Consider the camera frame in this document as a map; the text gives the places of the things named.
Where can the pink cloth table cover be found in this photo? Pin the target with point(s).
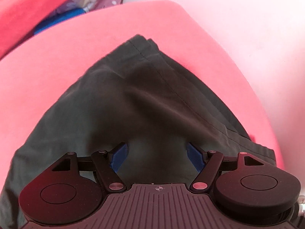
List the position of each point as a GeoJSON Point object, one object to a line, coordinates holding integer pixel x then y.
{"type": "Point", "coordinates": [37, 73]}

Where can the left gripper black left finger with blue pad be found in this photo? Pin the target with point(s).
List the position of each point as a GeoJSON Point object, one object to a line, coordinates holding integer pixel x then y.
{"type": "Point", "coordinates": [107, 164]}

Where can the pink blanket on bed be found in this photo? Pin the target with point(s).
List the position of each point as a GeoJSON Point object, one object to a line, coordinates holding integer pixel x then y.
{"type": "Point", "coordinates": [19, 17]}

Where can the blue plastic stool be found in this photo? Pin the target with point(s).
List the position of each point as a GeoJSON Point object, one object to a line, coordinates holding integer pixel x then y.
{"type": "Point", "coordinates": [58, 18]}

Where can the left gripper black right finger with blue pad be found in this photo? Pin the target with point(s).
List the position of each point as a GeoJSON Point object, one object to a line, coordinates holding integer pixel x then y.
{"type": "Point", "coordinates": [207, 164]}

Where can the dark green shorts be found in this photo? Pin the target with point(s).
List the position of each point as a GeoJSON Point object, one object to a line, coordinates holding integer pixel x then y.
{"type": "Point", "coordinates": [140, 96]}

